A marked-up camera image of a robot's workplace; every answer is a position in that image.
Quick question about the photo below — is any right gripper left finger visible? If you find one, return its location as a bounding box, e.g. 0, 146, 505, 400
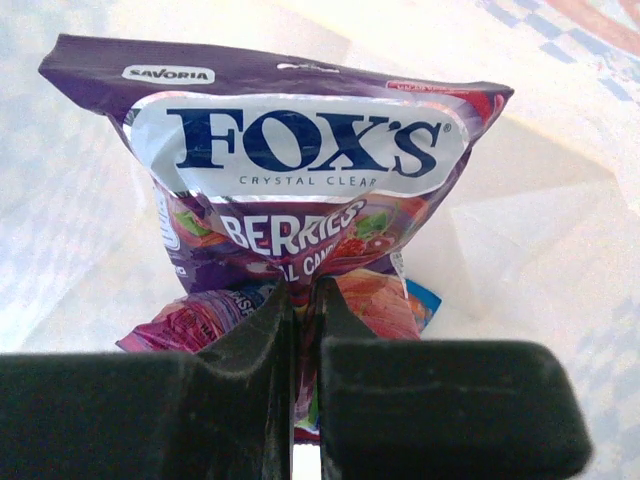
1, 285, 293, 479

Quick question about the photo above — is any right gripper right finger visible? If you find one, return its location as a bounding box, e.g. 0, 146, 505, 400
315, 279, 593, 479

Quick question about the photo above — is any red candy packet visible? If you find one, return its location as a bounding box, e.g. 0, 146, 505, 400
116, 282, 275, 353

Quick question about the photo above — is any blue M&M's packet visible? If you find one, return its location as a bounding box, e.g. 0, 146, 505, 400
405, 279, 442, 334

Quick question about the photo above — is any checkered paper bag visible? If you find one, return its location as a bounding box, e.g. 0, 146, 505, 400
1, 1, 639, 479

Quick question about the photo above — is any purple Fox's berries bag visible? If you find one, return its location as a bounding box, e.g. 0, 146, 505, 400
39, 35, 513, 304

